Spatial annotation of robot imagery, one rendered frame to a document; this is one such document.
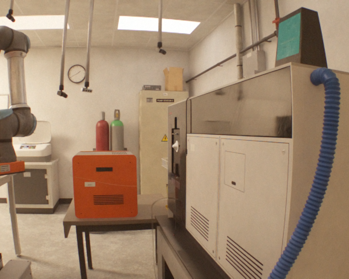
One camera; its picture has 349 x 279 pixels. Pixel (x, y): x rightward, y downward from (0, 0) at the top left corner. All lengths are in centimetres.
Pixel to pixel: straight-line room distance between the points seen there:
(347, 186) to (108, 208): 150
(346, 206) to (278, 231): 20
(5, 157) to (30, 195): 327
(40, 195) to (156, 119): 223
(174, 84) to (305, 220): 429
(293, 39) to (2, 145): 112
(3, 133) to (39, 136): 364
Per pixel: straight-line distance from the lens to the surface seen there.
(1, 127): 124
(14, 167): 126
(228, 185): 90
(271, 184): 68
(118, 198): 187
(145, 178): 462
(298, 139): 62
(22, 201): 455
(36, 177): 440
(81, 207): 189
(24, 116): 135
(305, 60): 70
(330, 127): 59
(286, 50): 74
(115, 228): 190
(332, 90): 60
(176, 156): 156
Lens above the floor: 129
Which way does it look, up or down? 2 degrees down
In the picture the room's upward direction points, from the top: straight up
